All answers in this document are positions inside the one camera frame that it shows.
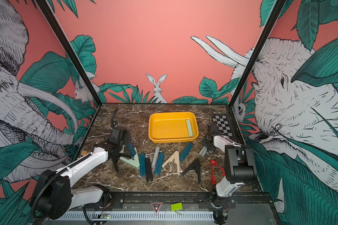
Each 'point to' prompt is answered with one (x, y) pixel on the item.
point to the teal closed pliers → (142, 171)
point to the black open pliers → (196, 165)
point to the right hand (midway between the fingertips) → (205, 140)
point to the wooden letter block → (83, 153)
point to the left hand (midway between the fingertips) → (121, 133)
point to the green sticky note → (176, 206)
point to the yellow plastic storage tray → (171, 127)
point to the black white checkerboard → (222, 123)
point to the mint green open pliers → (136, 161)
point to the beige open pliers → (175, 156)
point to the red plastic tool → (213, 178)
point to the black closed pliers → (149, 172)
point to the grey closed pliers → (154, 163)
